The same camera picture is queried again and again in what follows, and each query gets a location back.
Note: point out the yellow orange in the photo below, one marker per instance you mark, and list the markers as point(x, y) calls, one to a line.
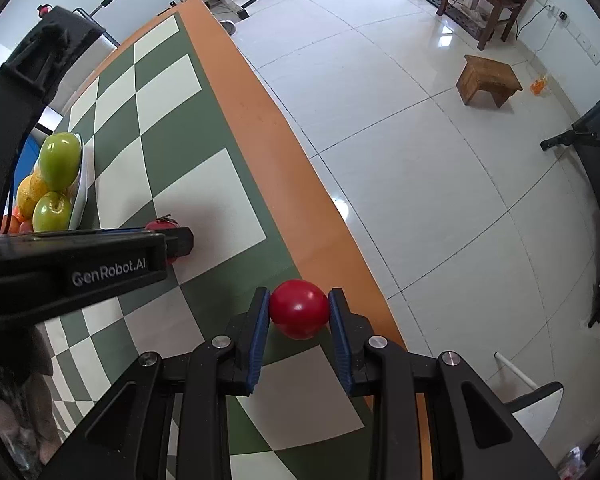
point(30, 194)

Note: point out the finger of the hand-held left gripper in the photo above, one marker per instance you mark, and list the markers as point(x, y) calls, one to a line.
point(180, 245)
point(25, 75)

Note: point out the white wall power strip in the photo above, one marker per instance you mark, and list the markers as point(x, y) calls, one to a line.
point(590, 47)

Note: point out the white deer print plate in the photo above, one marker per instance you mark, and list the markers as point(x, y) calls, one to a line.
point(82, 195)

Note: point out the white plastic chair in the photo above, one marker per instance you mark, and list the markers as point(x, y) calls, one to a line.
point(535, 410)

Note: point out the green white checkered tablecloth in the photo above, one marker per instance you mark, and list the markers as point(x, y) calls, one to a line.
point(205, 200)

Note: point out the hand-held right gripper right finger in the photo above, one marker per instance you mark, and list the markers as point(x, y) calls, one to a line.
point(341, 340)

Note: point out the small wooden stool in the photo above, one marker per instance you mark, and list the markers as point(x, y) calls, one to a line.
point(487, 77)

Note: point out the green apple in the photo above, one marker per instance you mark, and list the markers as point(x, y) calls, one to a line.
point(52, 211)
point(59, 160)

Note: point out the small red tomato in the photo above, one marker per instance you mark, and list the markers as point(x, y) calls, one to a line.
point(162, 223)
point(300, 307)

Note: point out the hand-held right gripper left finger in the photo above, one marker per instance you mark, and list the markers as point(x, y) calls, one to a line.
point(260, 340)

